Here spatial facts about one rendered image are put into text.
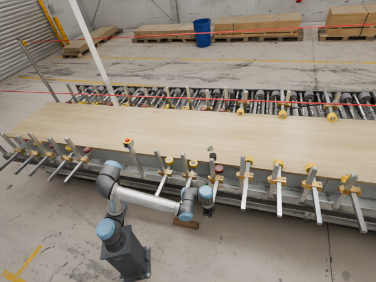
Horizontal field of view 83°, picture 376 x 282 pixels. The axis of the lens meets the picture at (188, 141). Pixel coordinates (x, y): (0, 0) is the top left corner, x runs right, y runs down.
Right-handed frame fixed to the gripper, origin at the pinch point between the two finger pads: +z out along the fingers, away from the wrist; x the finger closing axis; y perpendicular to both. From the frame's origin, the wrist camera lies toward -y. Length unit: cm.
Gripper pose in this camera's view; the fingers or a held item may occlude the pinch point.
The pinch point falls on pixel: (210, 214)
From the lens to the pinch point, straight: 182.3
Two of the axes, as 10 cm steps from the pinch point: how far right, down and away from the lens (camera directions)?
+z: 1.3, 7.3, 6.7
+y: -2.8, 6.8, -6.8
